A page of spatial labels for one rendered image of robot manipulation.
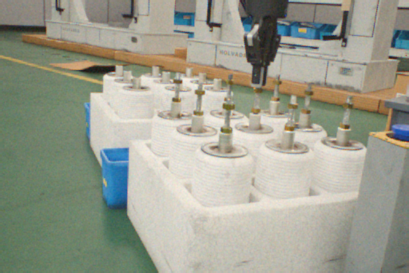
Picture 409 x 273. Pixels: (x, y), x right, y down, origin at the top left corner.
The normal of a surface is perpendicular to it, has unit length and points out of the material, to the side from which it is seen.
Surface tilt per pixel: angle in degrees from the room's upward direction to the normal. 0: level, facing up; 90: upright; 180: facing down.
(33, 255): 0
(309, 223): 90
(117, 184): 92
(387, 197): 90
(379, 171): 90
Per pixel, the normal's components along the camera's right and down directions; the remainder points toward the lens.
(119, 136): 0.38, 0.28
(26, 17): 0.75, 0.23
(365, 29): -0.65, 0.15
